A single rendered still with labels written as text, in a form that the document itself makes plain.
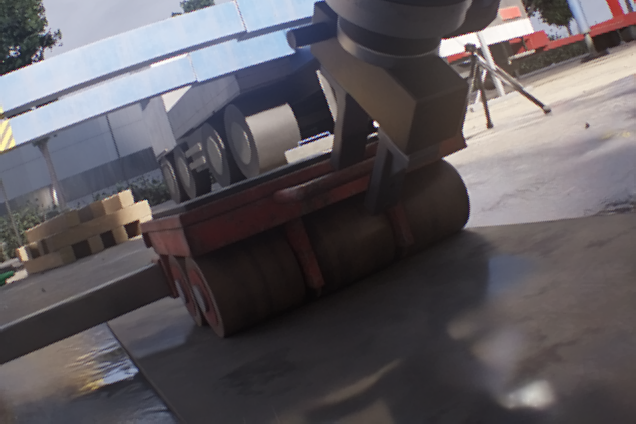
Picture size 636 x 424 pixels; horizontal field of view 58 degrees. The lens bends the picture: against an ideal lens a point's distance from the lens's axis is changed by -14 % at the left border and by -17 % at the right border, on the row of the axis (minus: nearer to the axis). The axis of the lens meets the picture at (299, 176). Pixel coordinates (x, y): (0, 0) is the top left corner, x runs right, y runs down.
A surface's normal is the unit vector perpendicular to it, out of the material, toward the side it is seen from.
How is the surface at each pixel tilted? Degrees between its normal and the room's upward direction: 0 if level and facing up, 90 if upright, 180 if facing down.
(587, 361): 0
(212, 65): 90
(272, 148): 115
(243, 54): 90
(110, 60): 90
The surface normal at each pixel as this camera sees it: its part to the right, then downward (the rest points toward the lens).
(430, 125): 0.49, 0.66
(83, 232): 0.69, -0.22
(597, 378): -0.34, -0.94
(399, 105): -0.87, 0.33
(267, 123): 0.31, -0.23
